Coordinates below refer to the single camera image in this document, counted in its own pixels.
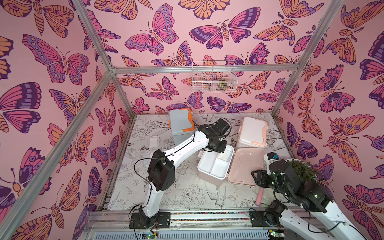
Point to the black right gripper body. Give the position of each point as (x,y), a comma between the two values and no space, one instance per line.
(261,178)

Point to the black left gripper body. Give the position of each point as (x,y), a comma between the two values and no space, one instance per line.
(220,147)

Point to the white divided tray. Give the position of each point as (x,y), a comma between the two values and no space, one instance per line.
(211,169)

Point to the white and peach first aid box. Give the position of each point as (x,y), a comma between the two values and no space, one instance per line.
(252,133)

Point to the pink first aid box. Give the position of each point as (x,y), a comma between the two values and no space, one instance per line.
(244,161)

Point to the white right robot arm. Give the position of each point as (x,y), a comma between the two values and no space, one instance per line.
(309,210)

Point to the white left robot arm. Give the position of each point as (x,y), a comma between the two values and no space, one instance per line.
(163,165)

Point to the grey and orange first aid box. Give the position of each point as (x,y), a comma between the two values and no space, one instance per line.
(181,124)

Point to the potted green plant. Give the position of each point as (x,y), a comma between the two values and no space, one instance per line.
(304,170)

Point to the purple and pink brush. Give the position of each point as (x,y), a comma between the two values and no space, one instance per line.
(259,197)

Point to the white wire basket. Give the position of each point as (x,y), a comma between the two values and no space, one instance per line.
(214,78)

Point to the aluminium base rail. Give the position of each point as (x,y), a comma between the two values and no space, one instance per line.
(240,224)

